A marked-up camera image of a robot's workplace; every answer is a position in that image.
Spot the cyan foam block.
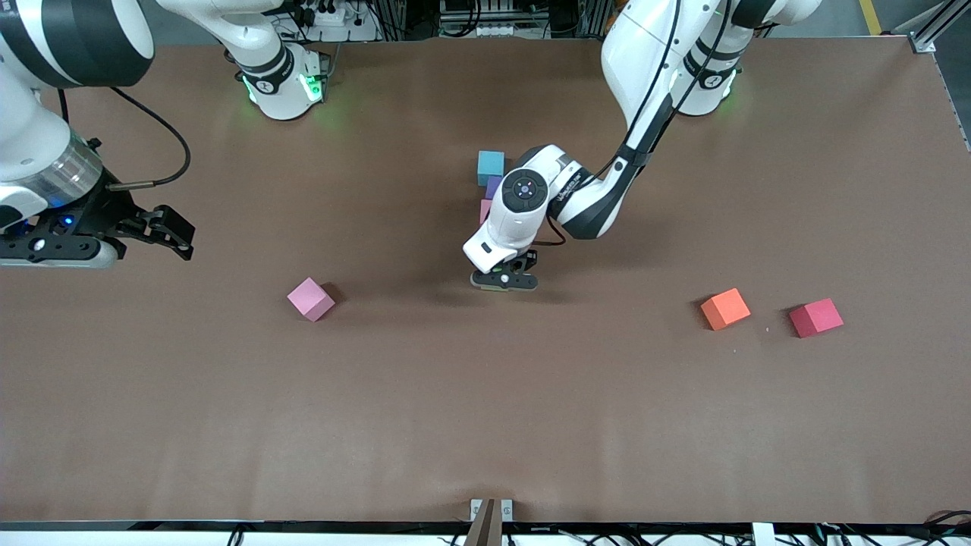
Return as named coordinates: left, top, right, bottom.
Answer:
left=477, top=150, right=506, bottom=187

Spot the orange foam block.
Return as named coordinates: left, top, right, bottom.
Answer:
left=699, top=287, right=752, bottom=331

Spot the white power strip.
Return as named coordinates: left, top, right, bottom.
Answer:
left=292, top=0, right=380, bottom=43

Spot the red foam block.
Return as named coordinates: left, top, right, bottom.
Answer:
left=788, top=298, right=844, bottom=339

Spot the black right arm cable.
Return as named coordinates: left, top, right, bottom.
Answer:
left=57, top=86, right=192, bottom=190

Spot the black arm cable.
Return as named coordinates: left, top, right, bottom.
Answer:
left=592, top=0, right=731, bottom=183
left=57, top=86, right=192, bottom=190

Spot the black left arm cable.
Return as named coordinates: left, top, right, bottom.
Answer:
left=592, top=0, right=731, bottom=183

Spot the silver metal bracket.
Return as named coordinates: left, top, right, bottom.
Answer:
left=470, top=498, right=514, bottom=524

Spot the brown camera post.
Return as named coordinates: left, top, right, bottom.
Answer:
left=464, top=498, right=496, bottom=546

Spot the aluminium frame profile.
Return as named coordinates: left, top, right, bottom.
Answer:
left=903, top=0, right=971, bottom=55

